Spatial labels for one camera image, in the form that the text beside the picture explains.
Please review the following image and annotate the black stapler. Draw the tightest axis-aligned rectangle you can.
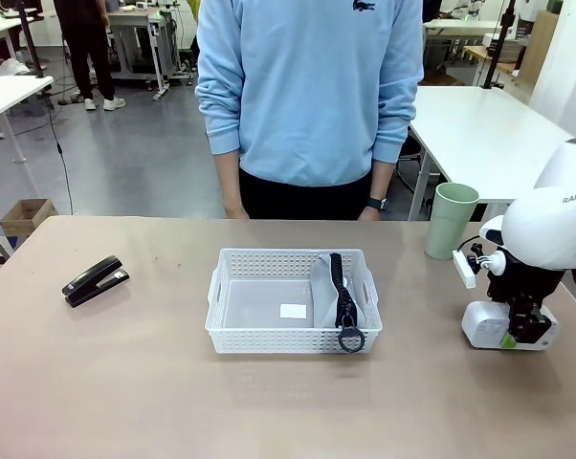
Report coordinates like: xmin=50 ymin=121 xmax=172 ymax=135
xmin=61 ymin=254 xmax=131 ymax=309

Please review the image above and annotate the grey pencil case black zipper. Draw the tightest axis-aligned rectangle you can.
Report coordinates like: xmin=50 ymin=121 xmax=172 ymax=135
xmin=309 ymin=251 xmax=366 ymax=355

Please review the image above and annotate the person's left forearm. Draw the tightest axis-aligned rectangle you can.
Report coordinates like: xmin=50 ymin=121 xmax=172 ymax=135
xmin=364 ymin=160 xmax=395 ymax=202

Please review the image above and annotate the white rounded plastic device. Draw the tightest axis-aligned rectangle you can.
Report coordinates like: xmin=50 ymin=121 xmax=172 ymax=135
xmin=461 ymin=299 xmax=561 ymax=353

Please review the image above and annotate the grey metal desk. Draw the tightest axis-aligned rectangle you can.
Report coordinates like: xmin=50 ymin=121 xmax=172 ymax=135
xmin=106 ymin=7 xmax=182 ymax=101

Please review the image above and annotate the black chair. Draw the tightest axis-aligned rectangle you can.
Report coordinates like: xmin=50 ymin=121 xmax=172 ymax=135
xmin=395 ymin=126 xmax=431 ymax=192

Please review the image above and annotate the black floor cable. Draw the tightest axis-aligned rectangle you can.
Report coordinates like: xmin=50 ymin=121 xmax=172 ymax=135
xmin=41 ymin=90 xmax=75 ymax=216

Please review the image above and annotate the light green plastic cup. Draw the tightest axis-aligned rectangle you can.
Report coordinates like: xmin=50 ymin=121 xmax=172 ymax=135
xmin=424 ymin=182 xmax=480 ymax=261

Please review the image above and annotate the black stand pole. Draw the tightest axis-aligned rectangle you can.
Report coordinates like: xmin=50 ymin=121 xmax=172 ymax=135
xmin=17 ymin=0 xmax=48 ymax=80

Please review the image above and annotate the person in black clothes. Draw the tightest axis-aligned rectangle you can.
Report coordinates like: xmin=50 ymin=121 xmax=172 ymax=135
xmin=53 ymin=0 xmax=126 ymax=112

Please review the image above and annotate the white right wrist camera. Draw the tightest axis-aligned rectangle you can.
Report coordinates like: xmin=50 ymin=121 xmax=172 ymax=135
xmin=452 ymin=248 xmax=476 ymax=290

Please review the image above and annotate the black tripod pole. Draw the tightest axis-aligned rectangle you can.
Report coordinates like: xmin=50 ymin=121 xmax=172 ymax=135
xmin=478 ymin=0 xmax=519 ymax=92

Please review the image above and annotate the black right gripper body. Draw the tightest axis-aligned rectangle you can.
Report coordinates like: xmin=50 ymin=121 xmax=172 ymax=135
xmin=486 ymin=251 xmax=565 ymax=310

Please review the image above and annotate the brown cardboard box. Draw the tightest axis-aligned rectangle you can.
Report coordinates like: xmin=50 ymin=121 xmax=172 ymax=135
xmin=0 ymin=198 xmax=59 ymax=239

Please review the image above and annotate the white table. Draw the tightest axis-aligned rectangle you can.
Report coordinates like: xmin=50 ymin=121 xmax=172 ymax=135
xmin=406 ymin=84 xmax=576 ymax=221
xmin=0 ymin=75 xmax=55 ymax=164

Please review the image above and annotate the light wooden cabinet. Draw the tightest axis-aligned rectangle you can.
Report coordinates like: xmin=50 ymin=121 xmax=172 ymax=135
xmin=517 ymin=9 xmax=565 ymax=77

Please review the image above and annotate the person's right forearm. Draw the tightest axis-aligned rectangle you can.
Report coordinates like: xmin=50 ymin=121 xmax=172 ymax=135
xmin=213 ymin=151 xmax=249 ymax=214

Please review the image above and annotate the white perforated plastic basket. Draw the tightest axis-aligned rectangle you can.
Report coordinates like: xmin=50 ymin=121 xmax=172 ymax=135
xmin=204 ymin=247 xmax=384 ymax=356

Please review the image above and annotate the person in light blue sweatshirt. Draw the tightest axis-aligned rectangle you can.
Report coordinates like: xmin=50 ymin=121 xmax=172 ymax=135
xmin=194 ymin=0 xmax=426 ymax=221

